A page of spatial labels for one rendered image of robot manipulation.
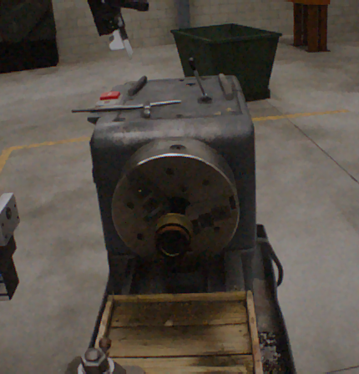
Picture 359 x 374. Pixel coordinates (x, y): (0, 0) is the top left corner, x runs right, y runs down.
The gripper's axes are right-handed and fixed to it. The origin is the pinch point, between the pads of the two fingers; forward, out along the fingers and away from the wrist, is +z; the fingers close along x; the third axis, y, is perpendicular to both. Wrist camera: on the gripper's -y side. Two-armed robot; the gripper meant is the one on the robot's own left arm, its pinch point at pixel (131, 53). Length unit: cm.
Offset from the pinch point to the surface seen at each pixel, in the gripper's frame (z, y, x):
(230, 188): 28, -13, 47
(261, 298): 92, -15, 21
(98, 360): 14, 16, 100
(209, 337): 49, 3, 70
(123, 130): 14.0, 8.4, 23.5
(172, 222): 26, 3, 56
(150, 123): 14.7, 1.0, 22.8
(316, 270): 162, -58, -55
